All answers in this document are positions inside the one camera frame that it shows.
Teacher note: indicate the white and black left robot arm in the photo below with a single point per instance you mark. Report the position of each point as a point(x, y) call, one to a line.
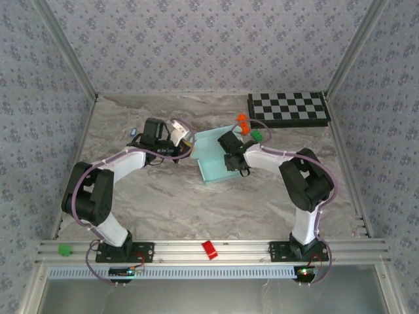
point(131, 163)

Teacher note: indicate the black and grey chessboard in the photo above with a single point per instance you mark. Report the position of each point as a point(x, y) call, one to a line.
point(288, 108)

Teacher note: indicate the aluminium frame rail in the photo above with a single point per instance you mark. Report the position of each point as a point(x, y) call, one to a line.
point(183, 252)

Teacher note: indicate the red plastic block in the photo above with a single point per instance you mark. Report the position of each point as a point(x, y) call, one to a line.
point(209, 250)

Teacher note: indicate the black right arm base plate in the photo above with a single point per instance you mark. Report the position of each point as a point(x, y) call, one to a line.
point(278, 252)

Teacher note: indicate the green round toy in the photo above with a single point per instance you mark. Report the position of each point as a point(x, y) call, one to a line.
point(65, 250)

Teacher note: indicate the aluminium corner post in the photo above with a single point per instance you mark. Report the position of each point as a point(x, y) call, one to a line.
point(357, 49)
point(65, 49)

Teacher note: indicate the green toy block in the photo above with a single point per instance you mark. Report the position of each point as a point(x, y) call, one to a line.
point(257, 135)

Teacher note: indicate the orange toy block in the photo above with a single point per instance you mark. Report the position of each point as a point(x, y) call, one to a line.
point(243, 122)

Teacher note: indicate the aluminium side rail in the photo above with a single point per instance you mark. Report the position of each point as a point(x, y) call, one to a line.
point(350, 170)
point(77, 157)

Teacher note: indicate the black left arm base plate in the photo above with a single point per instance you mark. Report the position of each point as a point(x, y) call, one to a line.
point(144, 252)

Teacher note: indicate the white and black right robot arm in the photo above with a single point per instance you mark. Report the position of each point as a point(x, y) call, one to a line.
point(265, 160)

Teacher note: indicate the small blue object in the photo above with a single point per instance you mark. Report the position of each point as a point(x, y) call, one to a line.
point(133, 131)

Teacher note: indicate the light blue paper box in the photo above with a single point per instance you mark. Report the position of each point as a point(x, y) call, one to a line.
point(212, 163)

